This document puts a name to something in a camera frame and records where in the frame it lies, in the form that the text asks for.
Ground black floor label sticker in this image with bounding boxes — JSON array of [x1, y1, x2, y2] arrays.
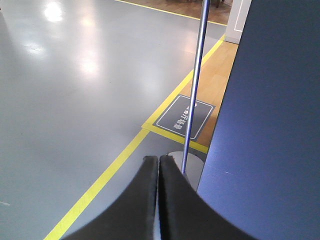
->
[[153, 94, 216, 140]]

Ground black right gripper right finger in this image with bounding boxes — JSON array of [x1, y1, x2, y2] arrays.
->
[[158, 155, 254, 240]]

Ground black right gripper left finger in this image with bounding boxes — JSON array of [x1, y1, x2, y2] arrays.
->
[[64, 156, 159, 240]]

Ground silver sign stand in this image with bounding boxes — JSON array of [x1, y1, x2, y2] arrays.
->
[[172, 0, 211, 191]]

